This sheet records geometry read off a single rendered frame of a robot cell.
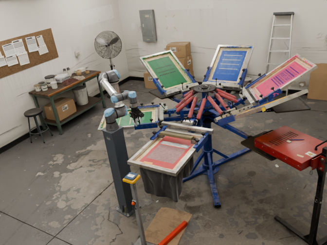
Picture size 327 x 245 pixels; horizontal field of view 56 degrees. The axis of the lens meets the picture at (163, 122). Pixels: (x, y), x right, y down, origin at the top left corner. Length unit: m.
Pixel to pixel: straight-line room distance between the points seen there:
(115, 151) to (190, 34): 4.73
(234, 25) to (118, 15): 3.15
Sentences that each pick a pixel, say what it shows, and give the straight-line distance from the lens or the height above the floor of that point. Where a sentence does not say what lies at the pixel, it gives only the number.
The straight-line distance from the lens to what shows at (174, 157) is 3.28.
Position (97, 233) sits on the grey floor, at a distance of 4.01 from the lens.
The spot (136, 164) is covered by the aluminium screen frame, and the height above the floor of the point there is 0.99.
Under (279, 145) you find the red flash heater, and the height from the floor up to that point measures 1.10.
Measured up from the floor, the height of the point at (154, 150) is 0.96.
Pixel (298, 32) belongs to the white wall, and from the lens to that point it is 7.00.
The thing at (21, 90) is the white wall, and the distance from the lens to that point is 6.58.
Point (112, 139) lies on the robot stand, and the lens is 3.49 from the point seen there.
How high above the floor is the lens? 2.75
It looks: 26 degrees down
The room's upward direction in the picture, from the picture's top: 7 degrees counter-clockwise
